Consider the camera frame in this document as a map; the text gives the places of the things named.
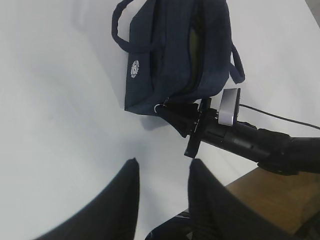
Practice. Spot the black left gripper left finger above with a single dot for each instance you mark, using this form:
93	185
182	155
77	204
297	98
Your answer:
111	215

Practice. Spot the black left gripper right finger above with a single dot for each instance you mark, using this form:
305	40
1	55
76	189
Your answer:
216	214

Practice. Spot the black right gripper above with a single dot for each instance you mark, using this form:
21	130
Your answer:
199	121

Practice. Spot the navy blue lunch bag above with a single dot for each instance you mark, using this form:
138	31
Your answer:
179	51

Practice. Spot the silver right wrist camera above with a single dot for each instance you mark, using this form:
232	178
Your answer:
229	106

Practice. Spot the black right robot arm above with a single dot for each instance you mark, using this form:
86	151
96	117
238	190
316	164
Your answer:
275	152

